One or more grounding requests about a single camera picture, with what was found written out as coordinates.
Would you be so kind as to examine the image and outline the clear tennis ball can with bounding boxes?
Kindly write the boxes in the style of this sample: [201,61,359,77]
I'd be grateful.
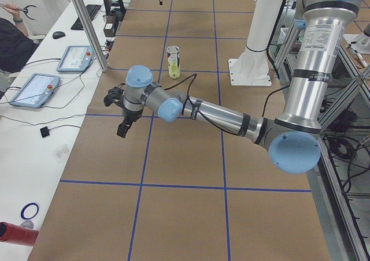
[166,46,180,79]

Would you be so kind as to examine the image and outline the black box with label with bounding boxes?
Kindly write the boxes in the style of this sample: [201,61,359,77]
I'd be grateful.
[103,9,124,38]

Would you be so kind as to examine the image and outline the small electronics board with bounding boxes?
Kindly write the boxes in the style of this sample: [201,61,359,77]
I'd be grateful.
[104,39,114,51]

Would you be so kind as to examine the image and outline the black keyboard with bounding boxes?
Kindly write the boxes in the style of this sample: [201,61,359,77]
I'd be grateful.
[70,3,102,31]

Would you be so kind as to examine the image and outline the small black square pad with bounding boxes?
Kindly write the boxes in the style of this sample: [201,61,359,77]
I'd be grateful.
[40,126,50,138]

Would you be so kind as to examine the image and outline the far blue teach pendant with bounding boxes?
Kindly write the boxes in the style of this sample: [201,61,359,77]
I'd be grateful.
[56,46,94,72]

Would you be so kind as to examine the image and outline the blue teach pendant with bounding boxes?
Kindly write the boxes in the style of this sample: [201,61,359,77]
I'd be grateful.
[56,46,94,72]
[9,73,60,109]

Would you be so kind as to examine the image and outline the near blue teach pendant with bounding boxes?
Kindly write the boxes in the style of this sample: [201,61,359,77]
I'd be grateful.
[9,73,60,109]

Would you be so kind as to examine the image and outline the black computer mouse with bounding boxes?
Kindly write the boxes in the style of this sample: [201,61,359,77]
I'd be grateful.
[52,31,66,39]

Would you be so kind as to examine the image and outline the seated person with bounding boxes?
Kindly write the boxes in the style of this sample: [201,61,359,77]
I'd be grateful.
[1,3,38,73]

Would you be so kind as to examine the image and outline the red bottle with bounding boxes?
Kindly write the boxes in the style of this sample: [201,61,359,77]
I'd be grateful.
[1,222,39,246]

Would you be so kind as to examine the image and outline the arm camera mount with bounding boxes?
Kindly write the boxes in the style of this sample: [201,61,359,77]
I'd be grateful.
[103,85,124,108]

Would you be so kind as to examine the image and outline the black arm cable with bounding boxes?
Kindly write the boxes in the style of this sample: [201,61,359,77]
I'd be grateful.
[164,73,232,132]

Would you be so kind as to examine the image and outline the aluminium frame post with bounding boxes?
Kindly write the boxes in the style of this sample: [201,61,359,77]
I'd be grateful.
[72,0,108,72]

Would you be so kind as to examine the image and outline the blue tape ring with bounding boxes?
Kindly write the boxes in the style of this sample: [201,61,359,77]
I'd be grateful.
[20,202,39,220]

